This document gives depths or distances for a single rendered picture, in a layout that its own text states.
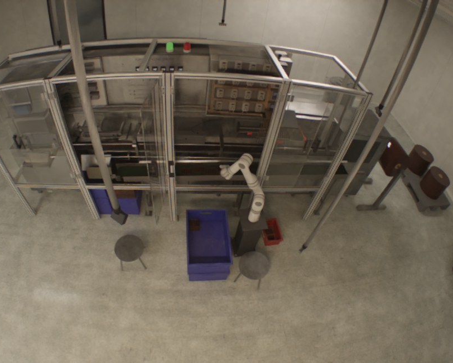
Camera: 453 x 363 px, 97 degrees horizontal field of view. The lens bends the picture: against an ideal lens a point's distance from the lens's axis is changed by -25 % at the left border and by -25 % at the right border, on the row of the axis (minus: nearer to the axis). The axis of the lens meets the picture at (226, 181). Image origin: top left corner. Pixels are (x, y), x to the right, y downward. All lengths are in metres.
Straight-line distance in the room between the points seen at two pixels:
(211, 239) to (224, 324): 0.86
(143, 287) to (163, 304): 0.27
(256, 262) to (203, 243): 0.56
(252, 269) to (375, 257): 1.69
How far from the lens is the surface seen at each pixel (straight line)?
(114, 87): 2.67
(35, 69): 2.72
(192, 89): 2.58
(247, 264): 2.61
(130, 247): 2.70
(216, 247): 2.68
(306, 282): 2.99
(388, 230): 3.98
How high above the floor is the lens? 2.59
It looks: 48 degrees down
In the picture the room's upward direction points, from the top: 9 degrees clockwise
